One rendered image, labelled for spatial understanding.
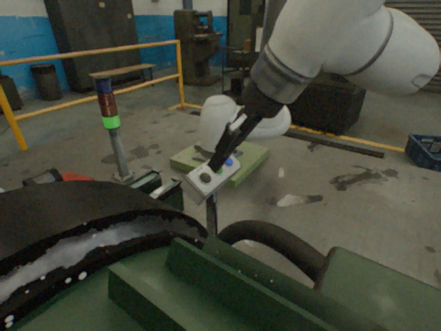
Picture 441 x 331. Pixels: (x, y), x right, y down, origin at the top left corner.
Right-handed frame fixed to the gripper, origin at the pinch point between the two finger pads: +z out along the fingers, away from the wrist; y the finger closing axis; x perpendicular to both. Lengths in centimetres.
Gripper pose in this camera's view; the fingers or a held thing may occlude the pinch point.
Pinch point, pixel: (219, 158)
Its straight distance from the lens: 58.1
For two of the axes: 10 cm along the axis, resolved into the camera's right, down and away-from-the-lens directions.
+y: -5.7, 4.2, -7.1
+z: -4.4, 5.7, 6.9
